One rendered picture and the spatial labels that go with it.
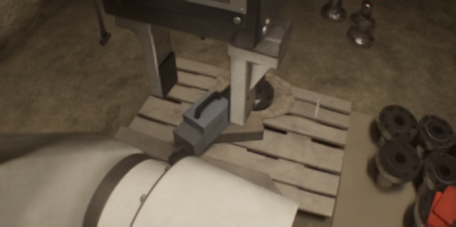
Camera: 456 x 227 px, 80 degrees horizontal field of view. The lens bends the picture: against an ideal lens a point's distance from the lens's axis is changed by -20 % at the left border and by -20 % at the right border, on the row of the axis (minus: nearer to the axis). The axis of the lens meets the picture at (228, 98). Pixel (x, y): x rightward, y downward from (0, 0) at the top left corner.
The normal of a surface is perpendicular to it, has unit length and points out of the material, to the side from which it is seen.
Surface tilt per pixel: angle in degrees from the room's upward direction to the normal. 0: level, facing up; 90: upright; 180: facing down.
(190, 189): 17
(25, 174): 90
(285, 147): 0
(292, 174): 0
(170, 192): 7
